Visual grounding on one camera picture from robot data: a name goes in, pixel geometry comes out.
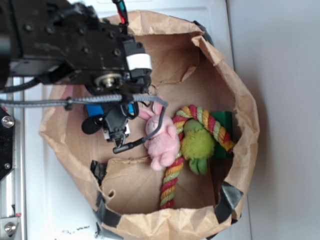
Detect multicolour twisted rope toy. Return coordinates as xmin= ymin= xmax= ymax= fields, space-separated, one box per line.
xmin=159 ymin=104 xmax=235 ymax=209

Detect aluminium extrusion rail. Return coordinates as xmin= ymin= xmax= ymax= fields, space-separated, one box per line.
xmin=0 ymin=74 xmax=28 ymax=240

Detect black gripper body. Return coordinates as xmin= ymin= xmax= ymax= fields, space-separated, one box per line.
xmin=81 ymin=35 xmax=152 ymax=148

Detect green block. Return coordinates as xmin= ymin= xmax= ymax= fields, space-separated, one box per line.
xmin=210 ymin=111 xmax=235 ymax=159

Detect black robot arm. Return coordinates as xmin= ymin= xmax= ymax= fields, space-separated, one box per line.
xmin=0 ymin=0 xmax=152 ymax=153

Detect pink plush bunny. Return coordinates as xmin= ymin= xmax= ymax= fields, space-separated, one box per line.
xmin=138 ymin=101 xmax=180 ymax=171

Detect black mounting plate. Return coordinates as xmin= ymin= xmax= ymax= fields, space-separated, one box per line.
xmin=0 ymin=107 xmax=15 ymax=181

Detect grey braided cable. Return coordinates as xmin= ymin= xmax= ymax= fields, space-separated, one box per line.
xmin=0 ymin=93 xmax=170 ymax=154

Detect brown paper bag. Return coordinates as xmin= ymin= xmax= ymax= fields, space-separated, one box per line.
xmin=38 ymin=10 xmax=261 ymax=240

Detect green fluffy plush toy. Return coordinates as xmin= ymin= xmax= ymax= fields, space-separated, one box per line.
xmin=181 ymin=119 xmax=216 ymax=175

